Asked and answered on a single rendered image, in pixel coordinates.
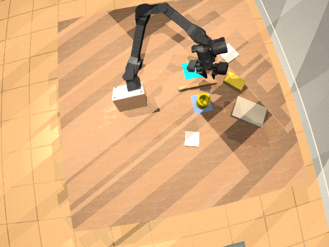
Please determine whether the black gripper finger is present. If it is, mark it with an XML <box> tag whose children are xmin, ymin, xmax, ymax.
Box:
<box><xmin>211</xmin><ymin>71</ymin><xmax>217</xmax><ymax>79</ymax></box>
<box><xmin>196</xmin><ymin>70</ymin><xmax>207</xmax><ymax>79</ymax></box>

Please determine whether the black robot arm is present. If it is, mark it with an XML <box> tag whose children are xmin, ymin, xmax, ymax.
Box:
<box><xmin>122</xmin><ymin>3</ymin><xmax>228</xmax><ymax>92</ymax></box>

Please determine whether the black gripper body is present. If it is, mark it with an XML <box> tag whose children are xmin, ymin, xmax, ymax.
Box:
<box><xmin>187</xmin><ymin>53</ymin><xmax>228</xmax><ymax>75</ymax></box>

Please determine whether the yellow block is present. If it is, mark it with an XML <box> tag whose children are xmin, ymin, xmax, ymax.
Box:
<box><xmin>223</xmin><ymin>72</ymin><xmax>246</xmax><ymax>92</ymax></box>

